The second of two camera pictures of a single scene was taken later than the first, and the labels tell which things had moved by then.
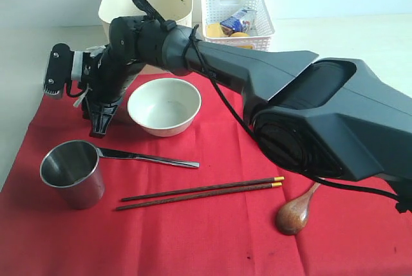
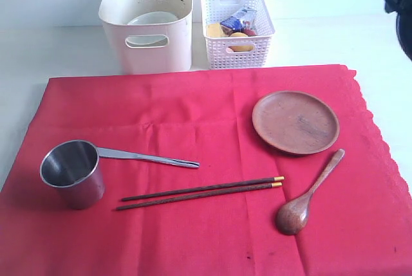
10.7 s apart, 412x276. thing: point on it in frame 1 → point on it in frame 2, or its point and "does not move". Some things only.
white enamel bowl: (165, 107) → (150, 18)
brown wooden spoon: (292, 215) does not move
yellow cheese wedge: (214, 30) does not move
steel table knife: (114, 153) does not move
